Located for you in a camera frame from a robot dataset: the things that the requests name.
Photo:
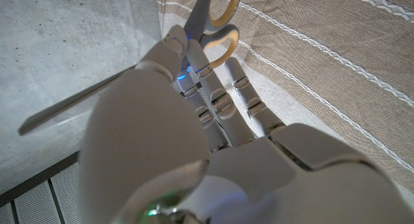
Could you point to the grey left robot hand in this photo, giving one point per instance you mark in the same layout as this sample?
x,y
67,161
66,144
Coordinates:
x,y
145,136

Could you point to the beige striped curtain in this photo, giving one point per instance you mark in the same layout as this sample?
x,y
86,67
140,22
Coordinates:
x,y
323,39

